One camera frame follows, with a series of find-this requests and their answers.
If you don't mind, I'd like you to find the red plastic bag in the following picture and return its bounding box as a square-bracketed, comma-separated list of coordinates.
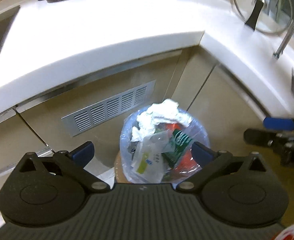
[171, 124, 200, 176]

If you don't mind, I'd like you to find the crushed clear plastic bottle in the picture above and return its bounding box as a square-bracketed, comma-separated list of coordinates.
[150, 129, 193, 168]

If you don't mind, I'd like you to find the white green medicine box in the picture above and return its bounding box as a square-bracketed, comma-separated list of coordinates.
[131, 135, 167, 184]

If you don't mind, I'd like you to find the blue lined trash bin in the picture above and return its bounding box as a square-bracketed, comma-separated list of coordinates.
[119, 99, 210, 186]

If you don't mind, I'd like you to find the cabinet vent grille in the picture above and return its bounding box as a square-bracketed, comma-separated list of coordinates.
[61, 80, 156, 137]

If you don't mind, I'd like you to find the glass pot lid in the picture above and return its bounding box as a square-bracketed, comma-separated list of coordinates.
[232, 0, 287, 35]

